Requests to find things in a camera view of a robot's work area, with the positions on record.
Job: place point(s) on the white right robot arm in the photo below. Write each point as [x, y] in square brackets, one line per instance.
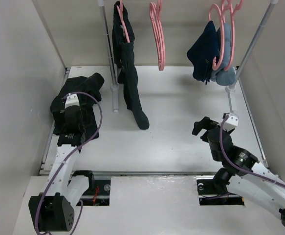
[241, 174]

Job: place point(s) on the pink hanger holding black trousers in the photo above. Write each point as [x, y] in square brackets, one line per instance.
[120, 12]

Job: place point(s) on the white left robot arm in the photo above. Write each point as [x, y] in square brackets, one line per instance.
[53, 210]

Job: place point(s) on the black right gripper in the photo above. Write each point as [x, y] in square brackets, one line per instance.
[206, 123]

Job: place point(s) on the light blue jeans on hanger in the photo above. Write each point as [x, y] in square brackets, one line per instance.
[220, 76]

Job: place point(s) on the navy blue trousers on hanger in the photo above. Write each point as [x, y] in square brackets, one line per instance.
[202, 53]

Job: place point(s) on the pink hanger holding blue jeans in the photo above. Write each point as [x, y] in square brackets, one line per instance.
[232, 11]

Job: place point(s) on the empty pink hanger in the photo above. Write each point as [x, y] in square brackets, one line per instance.
[155, 13]

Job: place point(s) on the black trousers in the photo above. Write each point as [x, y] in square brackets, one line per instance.
[90, 85]
[124, 59]

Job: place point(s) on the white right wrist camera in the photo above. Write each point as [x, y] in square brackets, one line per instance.
[232, 121]

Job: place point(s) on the black trousers on hanger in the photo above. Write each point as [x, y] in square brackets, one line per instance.
[124, 59]

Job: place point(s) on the grey clothes rack frame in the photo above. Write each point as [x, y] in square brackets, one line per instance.
[115, 86]

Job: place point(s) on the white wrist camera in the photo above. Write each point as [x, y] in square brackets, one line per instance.
[232, 121]
[71, 100]

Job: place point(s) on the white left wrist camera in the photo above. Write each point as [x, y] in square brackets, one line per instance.
[71, 100]

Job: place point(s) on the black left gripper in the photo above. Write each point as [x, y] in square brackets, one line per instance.
[64, 121]

